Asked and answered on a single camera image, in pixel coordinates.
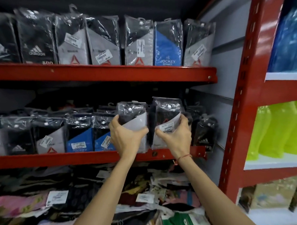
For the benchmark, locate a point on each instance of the pile of assorted clothing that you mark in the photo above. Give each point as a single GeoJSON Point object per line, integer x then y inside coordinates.
{"type": "Point", "coordinates": [32, 214]}

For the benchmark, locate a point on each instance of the colourful printed box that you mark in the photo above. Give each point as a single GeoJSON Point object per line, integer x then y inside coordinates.
{"type": "Point", "coordinates": [270, 194]}

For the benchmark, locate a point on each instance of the row of packaged socks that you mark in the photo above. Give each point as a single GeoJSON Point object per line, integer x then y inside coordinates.
{"type": "Point", "coordinates": [98, 42]}
{"type": "Point", "coordinates": [51, 140]}

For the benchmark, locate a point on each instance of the person's right hand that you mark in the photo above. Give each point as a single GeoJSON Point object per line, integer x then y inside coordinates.
{"type": "Point", "coordinates": [179, 141]}

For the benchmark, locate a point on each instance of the black white sock packet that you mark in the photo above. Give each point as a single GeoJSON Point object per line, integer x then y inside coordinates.
{"type": "Point", "coordinates": [166, 110]}

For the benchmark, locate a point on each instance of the white paper tag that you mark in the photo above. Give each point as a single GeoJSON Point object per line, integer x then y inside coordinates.
{"type": "Point", "coordinates": [145, 198]}
{"type": "Point", "coordinates": [57, 198]}

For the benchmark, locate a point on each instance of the person's right forearm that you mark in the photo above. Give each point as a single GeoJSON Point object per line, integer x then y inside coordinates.
{"type": "Point", "coordinates": [206, 194]}

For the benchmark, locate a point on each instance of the person's left forearm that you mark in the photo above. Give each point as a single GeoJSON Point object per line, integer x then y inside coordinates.
{"type": "Point", "coordinates": [105, 196]}

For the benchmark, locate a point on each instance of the pack of blue plastic bottles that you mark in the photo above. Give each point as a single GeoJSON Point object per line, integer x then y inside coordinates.
{"type": "Point", "coordinates": [286, 43]}

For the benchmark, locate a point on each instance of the red metal rack beam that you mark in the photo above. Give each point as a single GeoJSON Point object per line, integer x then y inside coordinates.
{"type": "Point", "coordinates": [271, 176]}
{"type": "Point", "coordinates": [282, 91]}

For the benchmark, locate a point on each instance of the green white clothing packet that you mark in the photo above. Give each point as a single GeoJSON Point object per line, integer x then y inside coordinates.
{"type": "Point", "coordinates": [185, 222]}

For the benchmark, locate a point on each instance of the person's left thumb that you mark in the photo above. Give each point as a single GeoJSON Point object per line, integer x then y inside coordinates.
{"type": "Point", "coordinates": [142, 132]}

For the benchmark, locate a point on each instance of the red metal shelf board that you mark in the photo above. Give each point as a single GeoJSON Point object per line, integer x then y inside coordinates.
{"type": "Point", "coordinates": [100, 72]}
{"type": "Point", "coordinates": [67, 158]}

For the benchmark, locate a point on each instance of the person's right thumb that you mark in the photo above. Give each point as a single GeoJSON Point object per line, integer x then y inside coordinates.
{"type": "Point", "coordinates": [161, 134]}

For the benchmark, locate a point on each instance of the grey black sock packet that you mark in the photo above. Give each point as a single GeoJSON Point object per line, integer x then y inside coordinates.
{"type": "Point", "coordinates": [133, 111]}

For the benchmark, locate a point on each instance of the red metal rack upright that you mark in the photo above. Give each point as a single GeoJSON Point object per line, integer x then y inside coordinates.
{"type": "Point", "coordinates": [248, 87]}

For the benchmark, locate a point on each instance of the white shelf board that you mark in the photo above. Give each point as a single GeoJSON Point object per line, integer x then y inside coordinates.
{"type": "Point", "coordinates": [284, 75]}
{"type": "Point", "coordinates": [276, 162]}
{"type": "Point", "coordinates": [276, 218]}

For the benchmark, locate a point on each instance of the person's left hand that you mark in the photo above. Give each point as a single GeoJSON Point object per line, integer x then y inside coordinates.
{"type": "Point", "coordinates": [125, 139]}

